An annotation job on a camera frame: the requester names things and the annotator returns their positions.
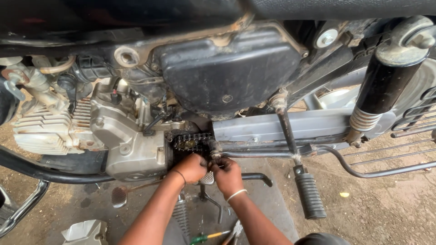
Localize black motorcycle side cover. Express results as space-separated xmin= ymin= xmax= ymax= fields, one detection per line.
xmin=155 ymin=24 xmax=309 ymax=120

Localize metal saree guard rails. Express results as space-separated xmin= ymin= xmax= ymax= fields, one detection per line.
xmin=317 ymin=85 xmax=436 ymax=179

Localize metal gear shift pedal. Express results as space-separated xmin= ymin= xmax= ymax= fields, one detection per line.
xmin=111 ymin=180 xmax=162 ymax=209

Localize grey chain cover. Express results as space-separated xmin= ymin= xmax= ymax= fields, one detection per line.
xmin=212 ymin=108 xmax=397 ymax=143

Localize black bent lever bar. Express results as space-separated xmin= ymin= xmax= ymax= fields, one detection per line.
xmin=241 ymin=172 xmax=274 ymax=188

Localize black motorcycle seat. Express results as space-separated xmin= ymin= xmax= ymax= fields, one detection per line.
xmin=250 ymin=0 xmax=436 ymax=21

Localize chrome crash guard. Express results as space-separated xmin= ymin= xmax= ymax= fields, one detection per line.
xmin=0 ymin=180 xmax=50 ymax=238

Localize metal pliers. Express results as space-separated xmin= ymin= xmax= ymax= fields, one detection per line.
xmin=221 ymin=220 xmax=244 ymax=245

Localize silver sprocket cover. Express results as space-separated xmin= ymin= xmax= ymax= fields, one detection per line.
xmin=61 ymin=219 xmax=109 ymax=245

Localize black fuel tank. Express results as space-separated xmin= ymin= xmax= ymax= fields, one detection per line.
xmin=0 ymin=0 xmax=246 ymax=46

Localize white wrist bangle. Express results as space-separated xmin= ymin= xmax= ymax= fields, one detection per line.
xmin=226 ymin=189 xmax=248 ymax=203

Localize black chrome shock absorber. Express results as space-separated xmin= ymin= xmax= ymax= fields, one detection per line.
xmin=345 ymin=15 xmax=436 ymax=148

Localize black rubber footrest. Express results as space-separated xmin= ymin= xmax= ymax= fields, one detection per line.
xmin=277 ymin=108 xmax=327 ymax=220

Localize black wrist thread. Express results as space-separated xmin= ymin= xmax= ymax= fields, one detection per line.
xmin=170 ymin=169 xmax=186 ymax=186

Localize greasy drive chain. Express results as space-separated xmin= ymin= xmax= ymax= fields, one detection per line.
xmin=172 ymin=133 xmax=214 ymax=155

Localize person's left hand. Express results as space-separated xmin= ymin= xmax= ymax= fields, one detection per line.
xmin=170 ymin=153 xmax=208 ymax=186

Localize person's right hand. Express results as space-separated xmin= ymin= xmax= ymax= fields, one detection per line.
xmin=208 ymin=157 xmax=245 ymax=198

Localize finned engine cylinder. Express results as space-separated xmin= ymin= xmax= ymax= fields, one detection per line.
xmin=12 ymin=97 xmax=103 ymax=156

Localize silver carburetor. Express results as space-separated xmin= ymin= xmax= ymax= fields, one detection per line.
xmin=0 ymin=55 xmax=76 ymax=109

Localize person's dark trouser knee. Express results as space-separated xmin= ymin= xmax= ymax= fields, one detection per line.
xmin=294 ymin=232 xmax=352 ymax=245

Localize green yellow screwdriver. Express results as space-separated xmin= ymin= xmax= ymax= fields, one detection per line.
xmin=189 ymin=230 xmax=231 ymax=245

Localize silver engine crankcase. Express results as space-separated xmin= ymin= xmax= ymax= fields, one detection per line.
xmin=89 ymin=80 xmax=171 ymax=182

